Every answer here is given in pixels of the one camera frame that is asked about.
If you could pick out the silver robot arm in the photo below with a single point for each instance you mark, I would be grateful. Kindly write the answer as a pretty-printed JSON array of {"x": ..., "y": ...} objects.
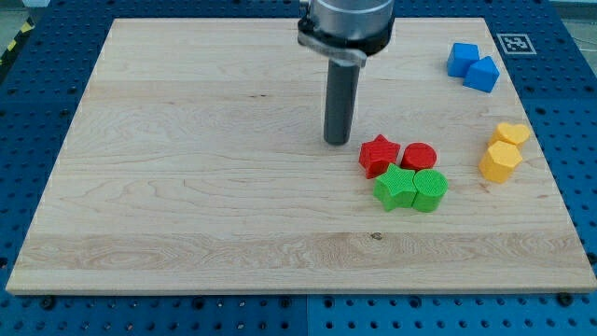
[{"x": 347, "y": 31}]

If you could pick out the light wooden board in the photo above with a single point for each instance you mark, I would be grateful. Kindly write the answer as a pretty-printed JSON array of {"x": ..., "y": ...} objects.
[{"x": 195, "y": 164}]

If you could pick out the red star block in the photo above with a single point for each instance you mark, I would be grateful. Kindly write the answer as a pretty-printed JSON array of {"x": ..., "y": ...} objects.
[{"x": 376, "y": 155}]

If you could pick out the green star block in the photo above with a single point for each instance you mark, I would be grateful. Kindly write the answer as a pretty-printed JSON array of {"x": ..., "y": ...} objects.
[{"x": 395, "y": 188}]

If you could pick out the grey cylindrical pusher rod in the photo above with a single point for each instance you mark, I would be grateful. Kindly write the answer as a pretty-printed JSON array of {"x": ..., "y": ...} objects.
[{"x": 341, "y": 88}]

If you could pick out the red cylinder block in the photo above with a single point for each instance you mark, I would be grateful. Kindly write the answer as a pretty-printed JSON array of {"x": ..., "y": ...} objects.
[{"x": 418, "y": 156}]

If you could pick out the green cylinder block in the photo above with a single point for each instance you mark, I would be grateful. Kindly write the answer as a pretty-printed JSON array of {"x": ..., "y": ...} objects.
[{"x": 431, "y": 186}]

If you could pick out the blue cube block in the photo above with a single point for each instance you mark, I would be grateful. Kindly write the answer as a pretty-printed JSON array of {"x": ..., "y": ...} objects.
[{"x": 462, "y": 56}]

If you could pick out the yellow hexagon block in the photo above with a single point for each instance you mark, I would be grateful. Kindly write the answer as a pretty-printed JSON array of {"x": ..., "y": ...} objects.
[{"x": 499, "y": 161}]

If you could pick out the blue pentagon block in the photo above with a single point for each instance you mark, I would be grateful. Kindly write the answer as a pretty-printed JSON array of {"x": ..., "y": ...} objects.
[{"x": 482, "y": 75}]

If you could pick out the yellow heart block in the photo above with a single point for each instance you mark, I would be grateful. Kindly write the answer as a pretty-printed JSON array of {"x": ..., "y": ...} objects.
[{"x": 514, "y": 134}]

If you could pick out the white fiducial marker tag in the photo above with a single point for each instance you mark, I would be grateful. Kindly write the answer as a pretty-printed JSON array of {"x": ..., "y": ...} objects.
[{"x": 516, "y": 44}]

